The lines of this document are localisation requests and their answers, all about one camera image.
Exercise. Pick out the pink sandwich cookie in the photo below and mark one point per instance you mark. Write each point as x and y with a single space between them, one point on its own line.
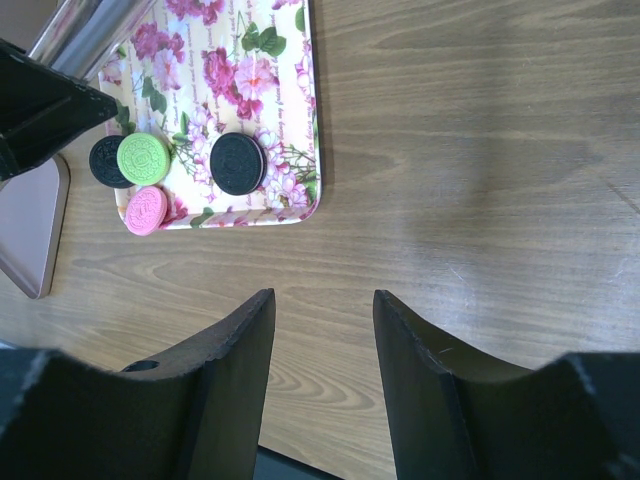
146 211

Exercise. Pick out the floral serving tray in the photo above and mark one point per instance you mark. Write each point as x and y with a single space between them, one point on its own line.
192 71

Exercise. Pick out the black sandwich cookie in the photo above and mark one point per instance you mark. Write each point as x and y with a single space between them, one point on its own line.
238 164
103 163

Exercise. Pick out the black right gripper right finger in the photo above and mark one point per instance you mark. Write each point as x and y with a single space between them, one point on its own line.
456 412

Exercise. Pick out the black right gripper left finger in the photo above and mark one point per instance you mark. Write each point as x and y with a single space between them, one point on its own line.
192 411

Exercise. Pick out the green sandwich cookie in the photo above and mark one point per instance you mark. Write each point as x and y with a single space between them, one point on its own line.
143 159

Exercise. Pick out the rose gold tin lid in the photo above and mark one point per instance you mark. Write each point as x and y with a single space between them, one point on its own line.
32 213

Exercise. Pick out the metal tongs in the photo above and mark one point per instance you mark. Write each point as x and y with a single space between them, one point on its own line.
81 35

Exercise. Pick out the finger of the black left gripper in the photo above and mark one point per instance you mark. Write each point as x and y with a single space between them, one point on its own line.
43 111

